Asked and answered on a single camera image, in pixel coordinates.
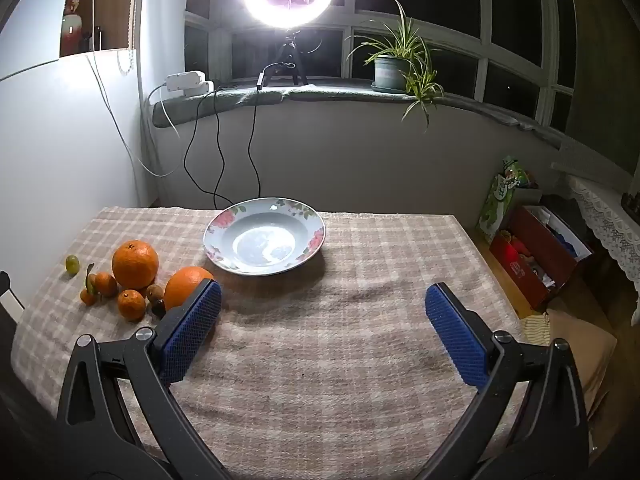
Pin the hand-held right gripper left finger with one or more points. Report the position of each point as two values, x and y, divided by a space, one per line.
197 325

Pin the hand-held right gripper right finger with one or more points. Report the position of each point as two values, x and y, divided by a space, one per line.
457 330

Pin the large orange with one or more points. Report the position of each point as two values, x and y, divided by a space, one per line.
135 265
182 287

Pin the dark round fruit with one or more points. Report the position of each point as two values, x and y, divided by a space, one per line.
159 308

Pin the brown kiwi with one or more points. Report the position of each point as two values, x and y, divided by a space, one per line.
155 291

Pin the floral white plate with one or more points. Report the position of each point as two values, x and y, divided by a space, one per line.
265 245

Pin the striped cloth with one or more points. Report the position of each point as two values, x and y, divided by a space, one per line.
535 328

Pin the red cardboard box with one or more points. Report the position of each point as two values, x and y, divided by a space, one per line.
525 270

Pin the small tangerine with leaf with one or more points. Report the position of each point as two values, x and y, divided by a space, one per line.
88 297

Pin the green printed bag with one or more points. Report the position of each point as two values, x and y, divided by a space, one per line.
495 210

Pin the beige checked tablecloth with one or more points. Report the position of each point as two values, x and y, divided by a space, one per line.
325 360

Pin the green grape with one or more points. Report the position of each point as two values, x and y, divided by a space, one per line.
72 265

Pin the white lace cloth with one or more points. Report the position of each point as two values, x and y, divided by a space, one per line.
610 225

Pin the white cabinet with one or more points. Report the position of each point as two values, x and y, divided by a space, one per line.
50 150

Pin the grey windowsill mat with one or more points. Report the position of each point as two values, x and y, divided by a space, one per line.
235 99

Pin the white power strip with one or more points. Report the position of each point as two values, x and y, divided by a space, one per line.
185 81

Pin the potted spider plant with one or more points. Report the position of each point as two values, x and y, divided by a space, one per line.
390 72

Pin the small dark bottle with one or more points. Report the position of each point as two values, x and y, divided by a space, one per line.
98 38

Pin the dark curtain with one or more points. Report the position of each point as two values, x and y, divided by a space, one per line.
600 60

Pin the red and white vase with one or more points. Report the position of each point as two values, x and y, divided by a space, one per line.
72 35

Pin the white window frame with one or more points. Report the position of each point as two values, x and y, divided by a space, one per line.
483 10

